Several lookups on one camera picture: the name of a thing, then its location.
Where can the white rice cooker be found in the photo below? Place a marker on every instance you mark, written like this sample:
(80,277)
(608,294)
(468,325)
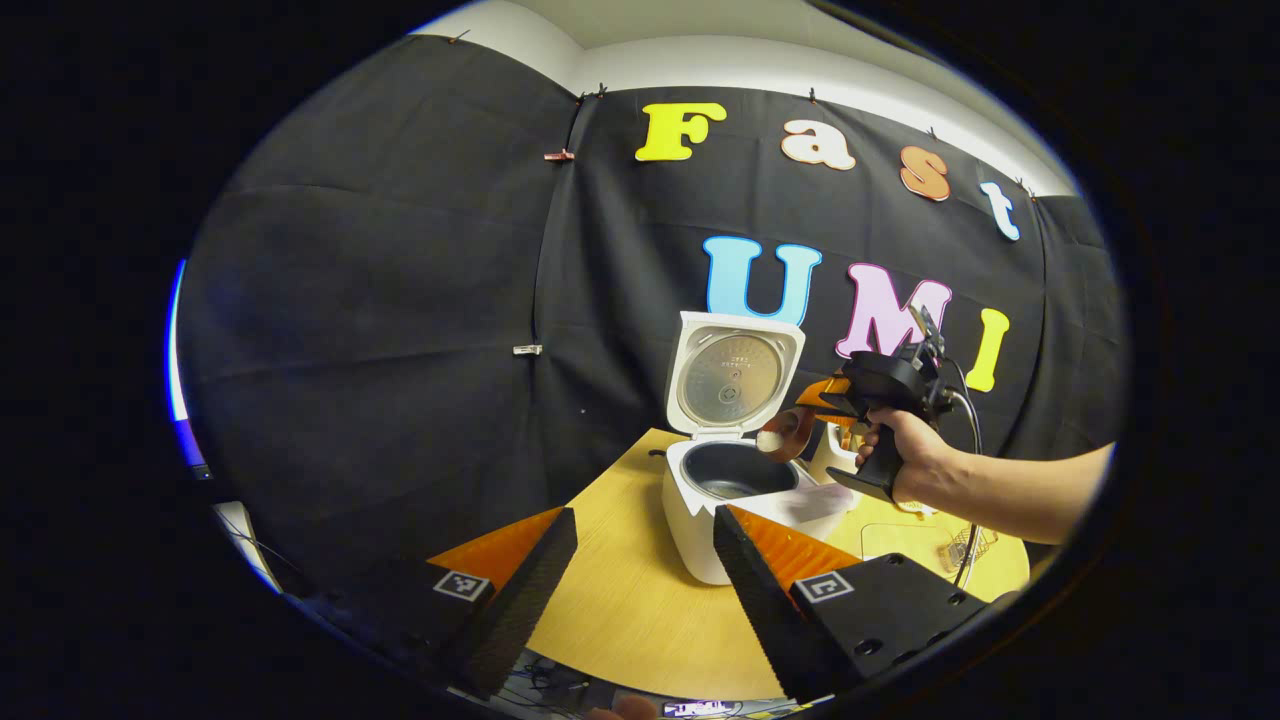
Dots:
(730,380)

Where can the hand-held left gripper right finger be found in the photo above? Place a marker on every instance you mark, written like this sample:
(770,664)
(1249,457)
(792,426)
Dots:
(765,600)

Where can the white toaster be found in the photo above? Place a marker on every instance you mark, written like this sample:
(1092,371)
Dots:
(825,455)

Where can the white rice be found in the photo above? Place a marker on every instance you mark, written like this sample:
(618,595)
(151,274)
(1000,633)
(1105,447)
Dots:
(768,441)

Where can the brown wooden spoon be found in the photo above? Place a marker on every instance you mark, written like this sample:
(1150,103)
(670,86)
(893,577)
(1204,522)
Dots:
(795,430)

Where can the black backdrop cloth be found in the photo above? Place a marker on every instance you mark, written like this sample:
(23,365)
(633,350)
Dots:
(380,300)

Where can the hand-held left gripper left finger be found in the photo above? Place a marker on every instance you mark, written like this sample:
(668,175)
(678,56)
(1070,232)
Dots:
(515,600)

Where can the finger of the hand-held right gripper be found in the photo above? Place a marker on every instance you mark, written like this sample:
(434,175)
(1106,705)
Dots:
(825,410)
(836,385)

